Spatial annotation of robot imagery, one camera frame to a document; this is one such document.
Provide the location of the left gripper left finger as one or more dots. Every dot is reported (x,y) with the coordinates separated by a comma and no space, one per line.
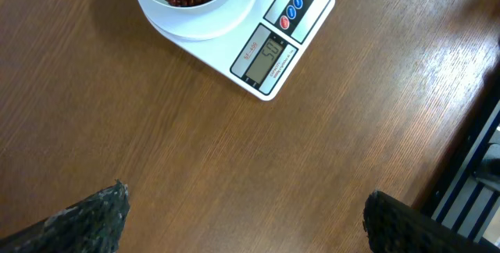
(94,224)

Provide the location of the white digital kitchen scale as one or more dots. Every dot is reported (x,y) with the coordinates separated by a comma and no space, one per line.
(254,43)

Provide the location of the black aluminium frame rail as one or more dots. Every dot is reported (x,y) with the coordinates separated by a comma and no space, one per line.
(465,198)

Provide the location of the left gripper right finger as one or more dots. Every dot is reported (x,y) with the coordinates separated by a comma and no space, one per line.
(393,227)

